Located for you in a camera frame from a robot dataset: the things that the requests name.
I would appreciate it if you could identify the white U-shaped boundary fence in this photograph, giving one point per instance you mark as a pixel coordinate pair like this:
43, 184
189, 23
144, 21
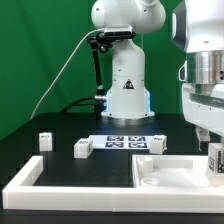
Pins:
22, 193

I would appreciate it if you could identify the white sheet with fiducial markers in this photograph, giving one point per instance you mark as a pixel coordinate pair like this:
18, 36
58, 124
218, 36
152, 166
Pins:
120, 142

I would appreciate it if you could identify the grey camera on black mount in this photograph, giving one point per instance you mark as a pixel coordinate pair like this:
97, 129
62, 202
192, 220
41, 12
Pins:
101, 42

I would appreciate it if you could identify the white square tabletop part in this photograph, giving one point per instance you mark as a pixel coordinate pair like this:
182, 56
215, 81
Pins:
174, 171

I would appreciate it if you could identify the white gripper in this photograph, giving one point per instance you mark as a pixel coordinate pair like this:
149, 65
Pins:
207, 118

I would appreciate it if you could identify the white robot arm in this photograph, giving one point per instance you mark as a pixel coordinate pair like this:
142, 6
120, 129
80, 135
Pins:
197, 29

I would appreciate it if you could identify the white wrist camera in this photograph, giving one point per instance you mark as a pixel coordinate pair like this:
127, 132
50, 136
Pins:
182, 73

